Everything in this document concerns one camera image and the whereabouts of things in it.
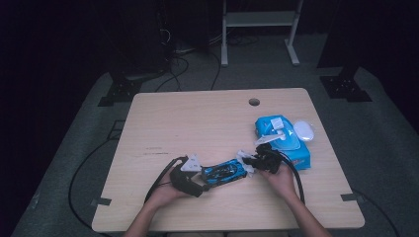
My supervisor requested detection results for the blue wet wipes pack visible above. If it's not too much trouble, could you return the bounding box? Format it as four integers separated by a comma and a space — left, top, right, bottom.
254, 114, 316, 171

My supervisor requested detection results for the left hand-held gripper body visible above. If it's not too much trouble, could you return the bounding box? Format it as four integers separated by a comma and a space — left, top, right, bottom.
169, 153, 204, 198

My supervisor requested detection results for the hand-held gripper cable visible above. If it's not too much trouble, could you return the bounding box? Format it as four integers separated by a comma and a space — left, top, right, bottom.
276, 151, 306, 205
143, 156, 186, 203

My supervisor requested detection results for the right hand-held gripper cable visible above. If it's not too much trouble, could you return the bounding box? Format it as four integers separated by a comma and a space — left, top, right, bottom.
276, 151, 306, 205

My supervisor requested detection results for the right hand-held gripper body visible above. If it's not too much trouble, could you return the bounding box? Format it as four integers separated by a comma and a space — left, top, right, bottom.
250, 131, 287, 176

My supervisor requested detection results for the white metal stand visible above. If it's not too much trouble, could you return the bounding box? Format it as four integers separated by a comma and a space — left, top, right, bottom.
220, 0, 304, 68

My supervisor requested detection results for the left hand-held gripper cable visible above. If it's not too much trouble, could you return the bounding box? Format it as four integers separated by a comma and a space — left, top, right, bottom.
143, 156, 186, 203

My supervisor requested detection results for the person's left hand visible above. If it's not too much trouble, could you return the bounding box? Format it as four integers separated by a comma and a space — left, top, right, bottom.
143, 171, 196, 212

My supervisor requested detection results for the blue toy car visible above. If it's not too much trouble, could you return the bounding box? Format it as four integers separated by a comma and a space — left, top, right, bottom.
201, 158, 249, 189

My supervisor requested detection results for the person's right hand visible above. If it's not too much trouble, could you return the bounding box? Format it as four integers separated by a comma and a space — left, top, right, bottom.
259, 162, 298, 201

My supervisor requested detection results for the looped black floor cable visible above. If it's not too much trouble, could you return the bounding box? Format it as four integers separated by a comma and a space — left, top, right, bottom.
154, 53, 191, 93

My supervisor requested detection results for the black tape strip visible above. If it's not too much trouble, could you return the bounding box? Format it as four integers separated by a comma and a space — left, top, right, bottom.
340, 193, 366, 202
90, 197, 113, 207

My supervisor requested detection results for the black stand base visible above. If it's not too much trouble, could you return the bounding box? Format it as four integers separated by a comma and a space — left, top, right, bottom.
97, 77, 143, 108
319, 67, 374, 103

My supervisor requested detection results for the straight black floor cable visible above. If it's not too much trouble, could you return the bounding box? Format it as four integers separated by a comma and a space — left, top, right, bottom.
209, 50, 222, 92

